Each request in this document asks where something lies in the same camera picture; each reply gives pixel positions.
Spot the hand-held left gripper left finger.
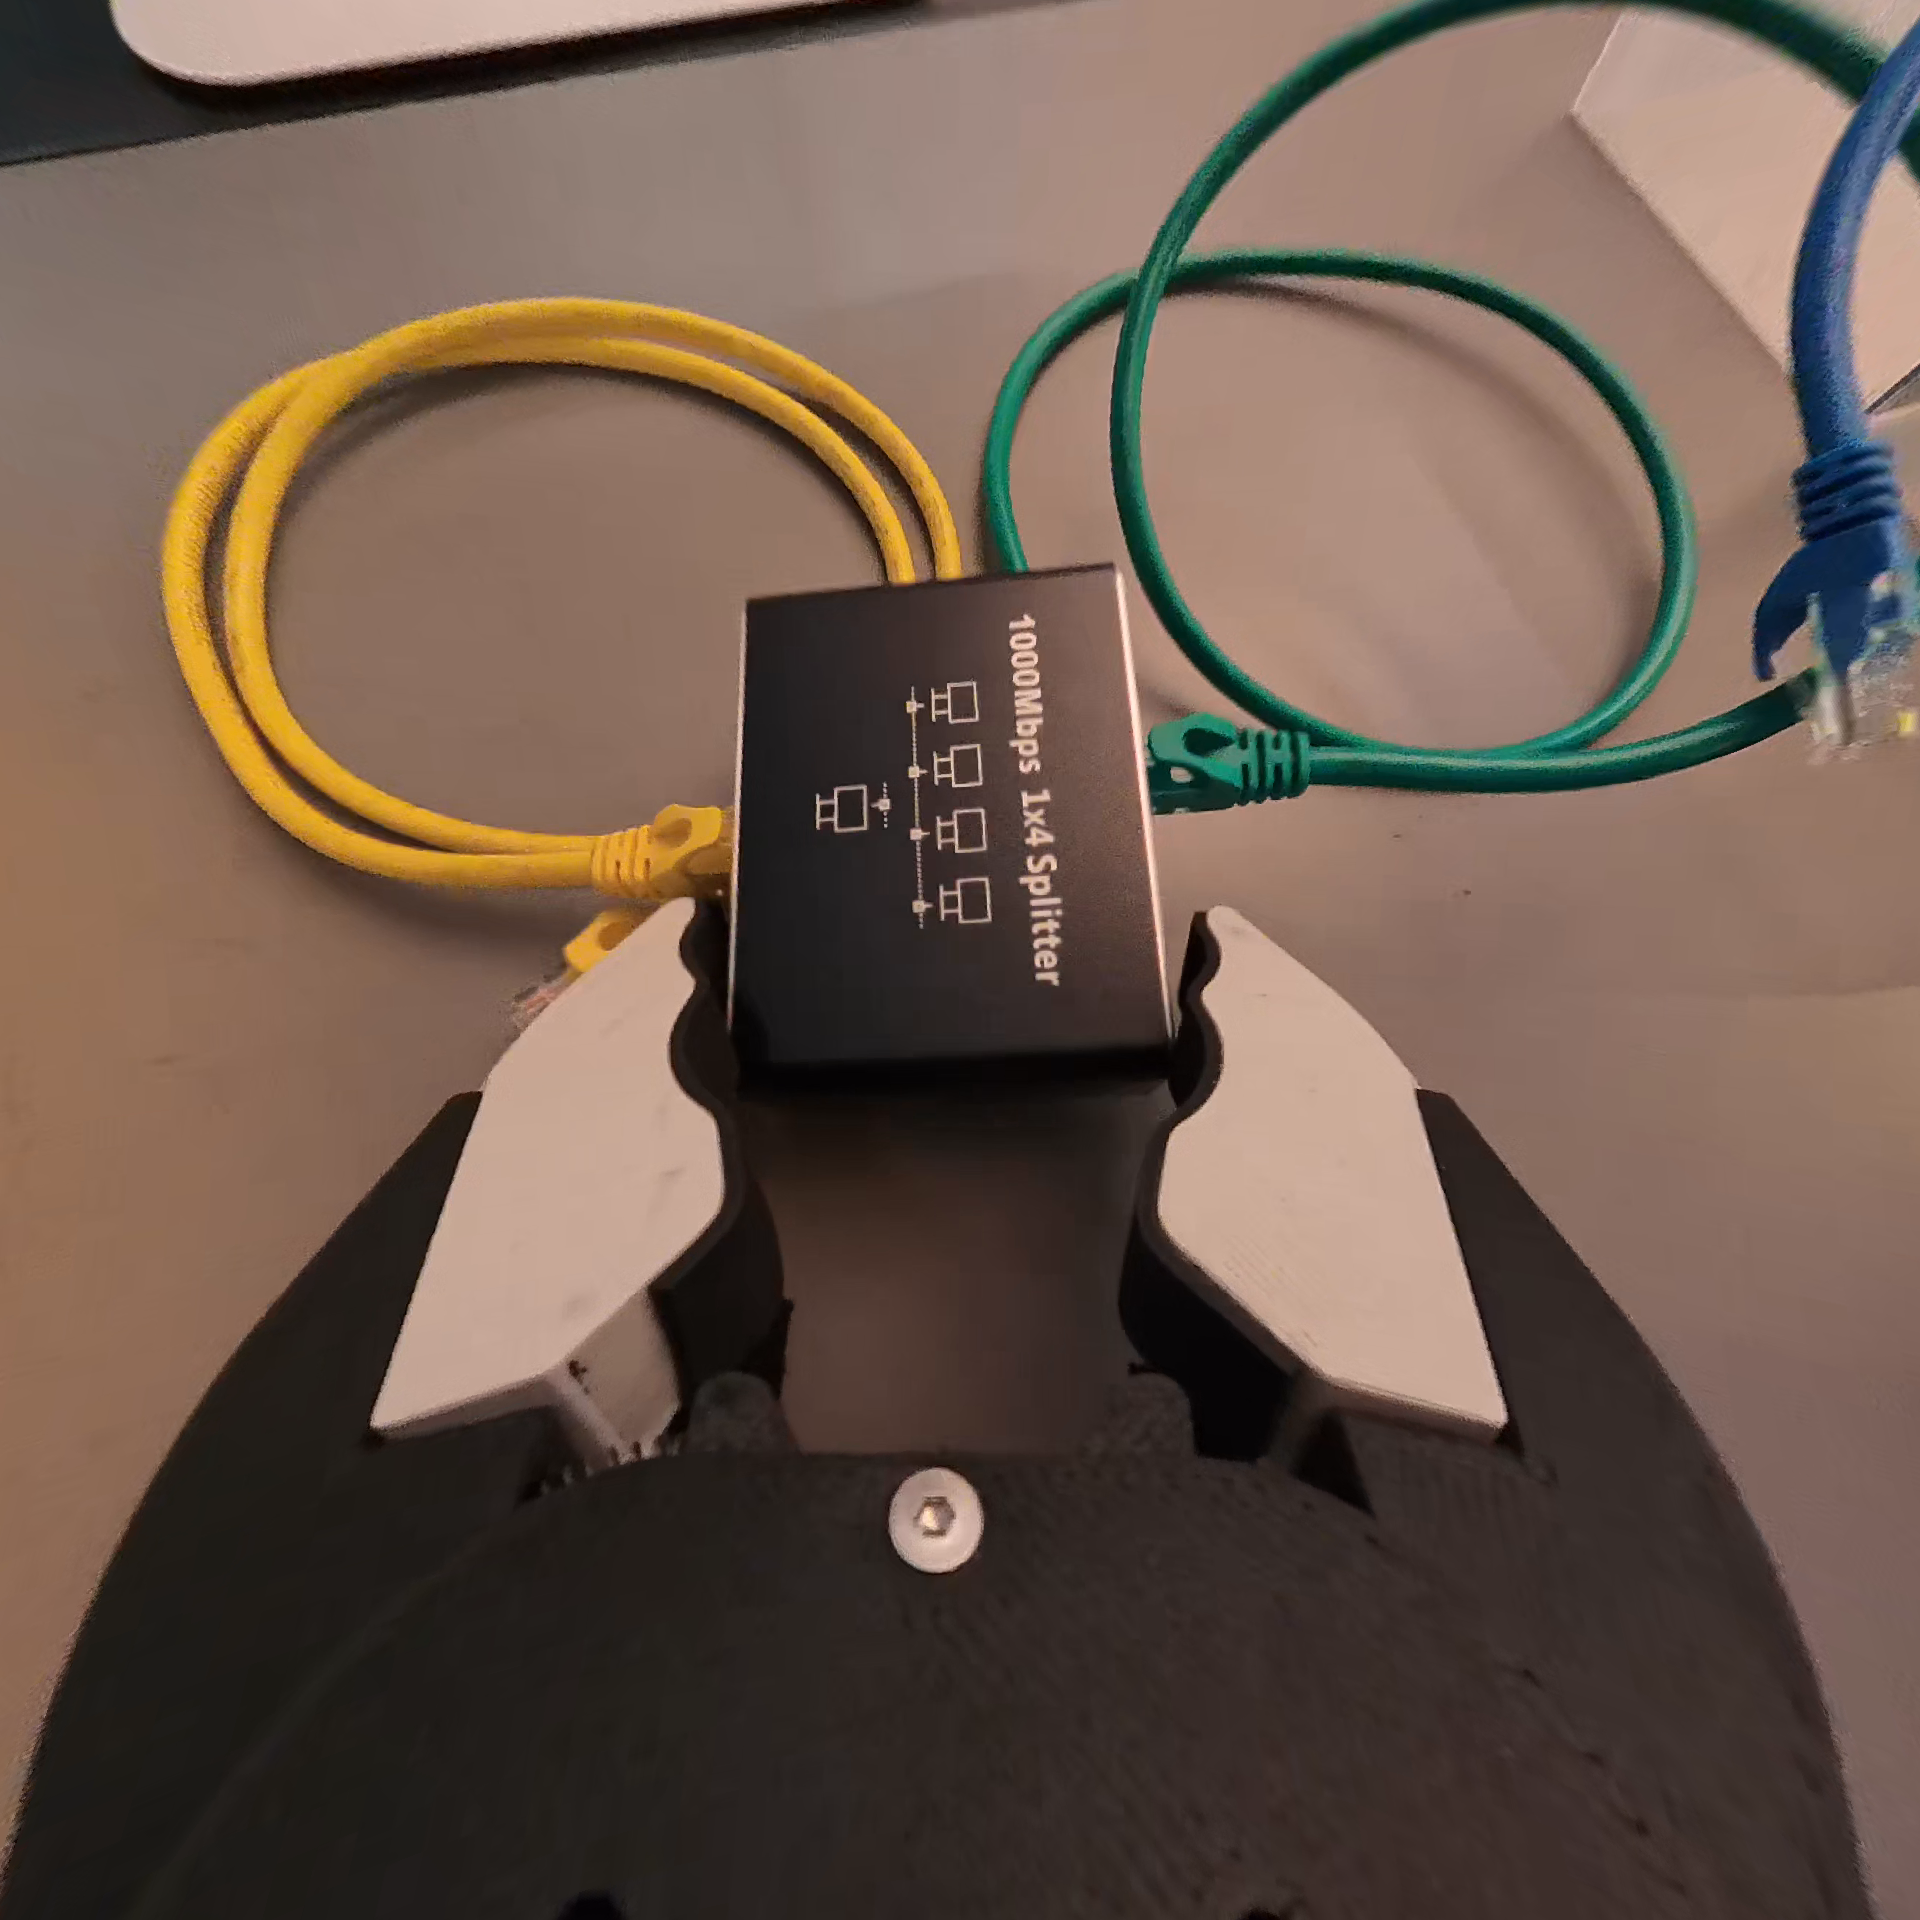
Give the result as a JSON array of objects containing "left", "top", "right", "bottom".
[{"left": 366, "top": 896, "right": 794, "bottom": 1463}]

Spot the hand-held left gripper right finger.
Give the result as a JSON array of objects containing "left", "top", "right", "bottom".
[{"left": 1121, "top": 902, "right": 1510, "bottom": 1456}]

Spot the green ethernet cable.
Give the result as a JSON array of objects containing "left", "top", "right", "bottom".
[{"left": 980, "top": 0, "right": 1920, "bottom": 820}]

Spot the black ethernet splitter box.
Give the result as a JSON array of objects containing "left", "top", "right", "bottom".
[{"left": 724, "top": 562, "right": 1178, "bottom": 1077}]

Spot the blue ethernet cable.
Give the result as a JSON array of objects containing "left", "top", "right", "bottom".
[{"left": 1748, "top": 16, "right": 1920, "bottom": 763}]

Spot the clear plastic bin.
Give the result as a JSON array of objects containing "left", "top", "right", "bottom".
[{"left": 1567, "top": 0, "right": 1920, "bottom": 427}]

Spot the yellow ethernet cable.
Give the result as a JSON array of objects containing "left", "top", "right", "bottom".
[{"left": 160, "top": 294, "right": 967, "bottom": 1039}]

